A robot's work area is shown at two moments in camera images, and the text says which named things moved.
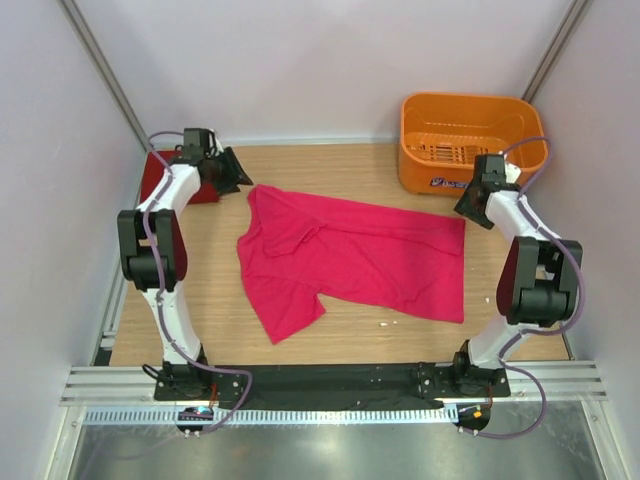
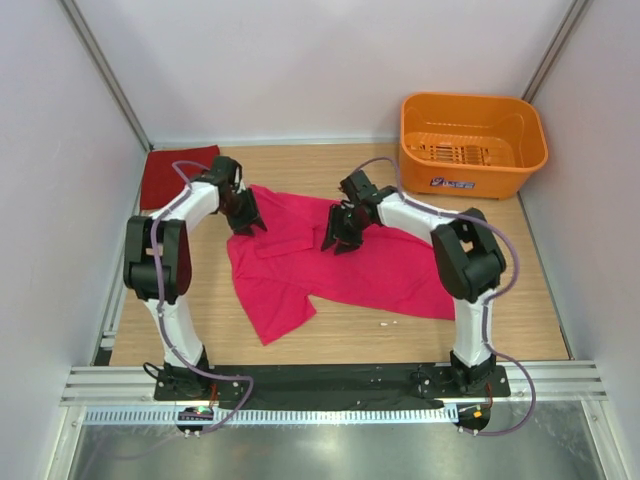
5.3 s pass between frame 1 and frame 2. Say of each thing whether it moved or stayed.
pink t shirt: stayed
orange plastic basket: stayed
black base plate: stayed
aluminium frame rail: stayed
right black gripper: moved
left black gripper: moved
